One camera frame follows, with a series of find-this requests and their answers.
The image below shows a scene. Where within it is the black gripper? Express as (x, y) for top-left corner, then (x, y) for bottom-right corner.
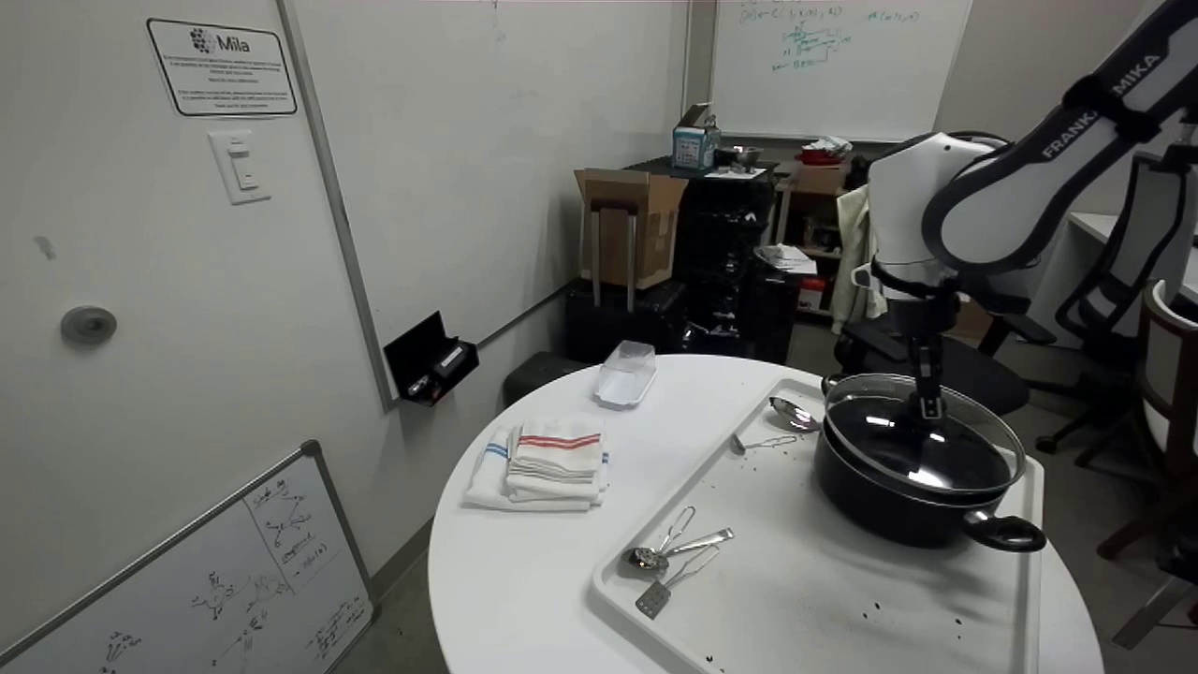
(892, 293), (960, 420)

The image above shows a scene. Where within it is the glass pot lid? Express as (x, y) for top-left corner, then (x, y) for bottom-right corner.
(822, 371), (1026, 503)

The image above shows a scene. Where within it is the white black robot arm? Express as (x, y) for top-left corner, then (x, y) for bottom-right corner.
(868, 0), (1198, 420)

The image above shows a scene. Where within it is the black cooking pot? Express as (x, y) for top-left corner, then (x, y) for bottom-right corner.
(812, 371), (1046, 553)

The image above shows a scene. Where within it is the large metal ladle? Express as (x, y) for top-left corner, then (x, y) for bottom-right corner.
(768, 392), (822, 436)

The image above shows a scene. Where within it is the black cabinet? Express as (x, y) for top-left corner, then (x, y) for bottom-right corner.
(567, 169), (793, 362)

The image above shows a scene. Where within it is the clear plastic butter dish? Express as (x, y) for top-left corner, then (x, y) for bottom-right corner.
(593, 341), (657, 407)

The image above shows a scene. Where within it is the cardboard box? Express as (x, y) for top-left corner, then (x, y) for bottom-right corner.
(577, 169), (686, 293)

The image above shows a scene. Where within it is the white plastic tray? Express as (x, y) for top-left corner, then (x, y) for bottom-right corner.
(590, 379), (1046, 674)

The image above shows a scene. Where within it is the folded white striped towel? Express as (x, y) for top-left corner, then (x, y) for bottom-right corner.
(465, 422), (606, 512)

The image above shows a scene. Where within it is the round white table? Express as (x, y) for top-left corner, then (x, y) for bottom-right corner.
(427, 355), (1106, 674)

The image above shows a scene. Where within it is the black marker tray holder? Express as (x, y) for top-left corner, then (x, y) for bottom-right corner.
(384, 315), (481, 405)

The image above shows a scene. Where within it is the small leaning whiteboard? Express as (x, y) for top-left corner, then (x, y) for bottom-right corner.
(0, 444), (376, 674)

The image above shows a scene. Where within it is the large wall whiteboard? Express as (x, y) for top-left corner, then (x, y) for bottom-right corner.
(713, 0), (974, 143)

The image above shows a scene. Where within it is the white light switch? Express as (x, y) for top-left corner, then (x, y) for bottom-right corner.
(210, 133), (269, 205)

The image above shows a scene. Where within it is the wall notice sign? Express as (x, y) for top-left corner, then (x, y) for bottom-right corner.
(148, 20), (296, 115)

